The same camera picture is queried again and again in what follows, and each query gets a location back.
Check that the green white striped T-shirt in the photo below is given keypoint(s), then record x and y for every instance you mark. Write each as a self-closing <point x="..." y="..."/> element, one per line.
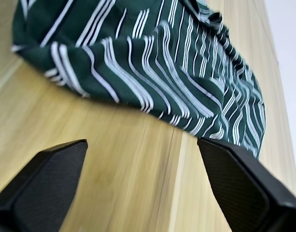
<point x="147" y="72"/>

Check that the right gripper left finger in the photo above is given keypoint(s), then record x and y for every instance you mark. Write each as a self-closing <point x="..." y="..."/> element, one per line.
<point x="41" y="188"/>

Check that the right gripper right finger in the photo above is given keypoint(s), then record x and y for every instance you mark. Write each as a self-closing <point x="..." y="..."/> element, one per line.
<point x="246" y="188"/>

